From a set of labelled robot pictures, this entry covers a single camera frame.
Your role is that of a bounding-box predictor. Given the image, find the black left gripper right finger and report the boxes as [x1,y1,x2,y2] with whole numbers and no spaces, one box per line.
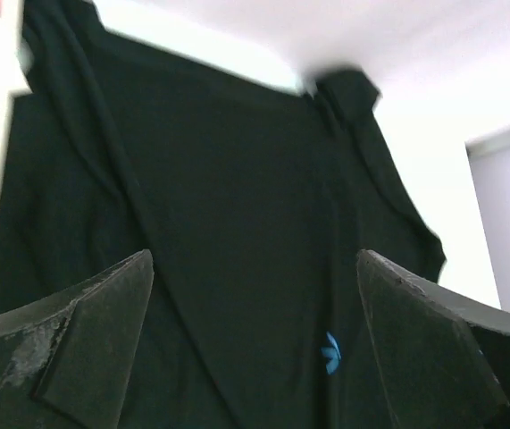
[357,250,510,429]

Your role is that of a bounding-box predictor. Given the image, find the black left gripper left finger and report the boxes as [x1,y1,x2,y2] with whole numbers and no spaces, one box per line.
[0,250,154,429]

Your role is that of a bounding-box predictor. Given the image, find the right aluminium frame post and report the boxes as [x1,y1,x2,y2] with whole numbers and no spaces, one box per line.
[465,128,510,158]

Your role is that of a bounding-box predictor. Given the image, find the black t shirt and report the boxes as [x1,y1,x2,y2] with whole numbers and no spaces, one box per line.
[0,1,445,428]

